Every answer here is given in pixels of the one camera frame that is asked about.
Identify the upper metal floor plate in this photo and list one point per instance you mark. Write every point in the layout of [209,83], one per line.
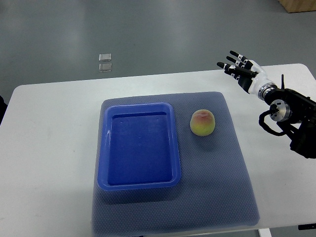
[105,57]

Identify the blue plastic tray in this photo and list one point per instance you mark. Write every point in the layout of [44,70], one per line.
[139,148]

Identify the blue-grey mesh mat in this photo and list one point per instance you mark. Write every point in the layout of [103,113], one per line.
[214,191]

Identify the metal floor plate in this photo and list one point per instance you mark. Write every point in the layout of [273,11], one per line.
[105,67]
[105,57]

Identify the dark object at left edge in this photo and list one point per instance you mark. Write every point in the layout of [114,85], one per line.
[3,107]

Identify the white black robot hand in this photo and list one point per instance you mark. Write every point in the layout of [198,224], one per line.
[250,76]

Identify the black table bracket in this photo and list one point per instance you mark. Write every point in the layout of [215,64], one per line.
[307,227]

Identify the peach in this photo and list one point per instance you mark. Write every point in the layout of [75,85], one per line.
[202,122]

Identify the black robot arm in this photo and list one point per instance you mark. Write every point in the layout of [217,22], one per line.
[291,114]

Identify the white table leg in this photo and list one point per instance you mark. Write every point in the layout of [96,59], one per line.
[264,232]

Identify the lower metal floor plate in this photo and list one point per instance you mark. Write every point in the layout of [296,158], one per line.
[105,67]

